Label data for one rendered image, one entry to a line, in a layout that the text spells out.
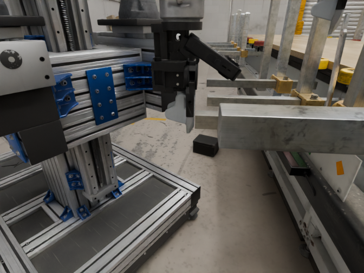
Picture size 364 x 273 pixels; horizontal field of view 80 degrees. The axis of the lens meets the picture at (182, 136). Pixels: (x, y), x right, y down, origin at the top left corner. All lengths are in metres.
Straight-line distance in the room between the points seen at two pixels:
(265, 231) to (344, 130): 1.22
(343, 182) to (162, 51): 0.44
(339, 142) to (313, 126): 0.03
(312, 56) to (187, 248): 1.00
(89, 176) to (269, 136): 0.87
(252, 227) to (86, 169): 0.94
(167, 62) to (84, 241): 0.88
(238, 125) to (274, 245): 1.20
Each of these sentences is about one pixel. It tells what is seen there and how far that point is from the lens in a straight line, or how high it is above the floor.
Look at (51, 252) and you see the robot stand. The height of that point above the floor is 0.21.
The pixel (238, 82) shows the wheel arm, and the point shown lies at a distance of 0.94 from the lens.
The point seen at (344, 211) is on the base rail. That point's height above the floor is 0.70.
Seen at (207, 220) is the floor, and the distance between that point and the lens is 1.38.
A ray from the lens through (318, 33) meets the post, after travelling 0.76.
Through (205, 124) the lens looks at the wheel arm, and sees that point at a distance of 0.45.
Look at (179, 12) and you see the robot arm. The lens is 0.39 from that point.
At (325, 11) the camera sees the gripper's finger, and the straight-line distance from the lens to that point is 0.60.
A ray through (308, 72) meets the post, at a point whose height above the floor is 0.89.
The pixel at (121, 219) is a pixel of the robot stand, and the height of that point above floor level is 0.21.
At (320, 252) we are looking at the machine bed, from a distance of 1.20.
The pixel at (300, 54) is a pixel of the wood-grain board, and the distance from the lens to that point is 1.28.
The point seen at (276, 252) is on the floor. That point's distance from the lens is 1.33.
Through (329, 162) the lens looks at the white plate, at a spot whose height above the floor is 0.74.
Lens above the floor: 1.02
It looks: 27 degrees down
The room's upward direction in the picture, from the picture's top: straight up
